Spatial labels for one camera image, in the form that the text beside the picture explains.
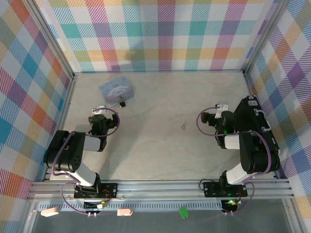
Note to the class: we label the small metal key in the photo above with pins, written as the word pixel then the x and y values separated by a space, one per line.
pixel 182 125

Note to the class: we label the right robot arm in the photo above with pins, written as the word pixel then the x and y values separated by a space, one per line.
pixel 257 155

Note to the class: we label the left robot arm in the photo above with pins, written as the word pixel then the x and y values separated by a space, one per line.
pixel 65 150

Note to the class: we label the black carry case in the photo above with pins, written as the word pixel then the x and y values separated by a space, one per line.
pixel 247 114

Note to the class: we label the small black connector board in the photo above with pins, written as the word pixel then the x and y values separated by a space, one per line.
pixel 97 205
pixel 229 204

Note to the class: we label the pink plastic clip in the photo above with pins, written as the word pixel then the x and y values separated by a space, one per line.
pixel 124 212
pixel 49 211

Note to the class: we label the green plastic block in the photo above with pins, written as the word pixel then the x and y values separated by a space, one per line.
pixel 183 212

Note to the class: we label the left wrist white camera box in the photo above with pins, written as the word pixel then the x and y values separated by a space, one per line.
pixel 99 109

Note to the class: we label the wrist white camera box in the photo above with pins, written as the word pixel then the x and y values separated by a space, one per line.
pixel 222 108
pixel 99 109

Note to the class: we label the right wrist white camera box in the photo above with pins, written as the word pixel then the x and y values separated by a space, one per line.
pixel 222 108

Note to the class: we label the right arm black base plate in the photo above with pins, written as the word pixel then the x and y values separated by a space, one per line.
pixel 211 189

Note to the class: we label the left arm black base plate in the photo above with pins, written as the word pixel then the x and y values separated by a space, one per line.
pixel 109 190

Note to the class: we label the thin aluminium floor rail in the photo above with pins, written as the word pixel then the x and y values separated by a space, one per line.
pixel 158 71

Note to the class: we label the long aluminium mounting rail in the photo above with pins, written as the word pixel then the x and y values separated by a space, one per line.
pixel 158 189

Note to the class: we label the aluminium frame post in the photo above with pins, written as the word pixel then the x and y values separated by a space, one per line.
pixel 264 36
pixel 52 36

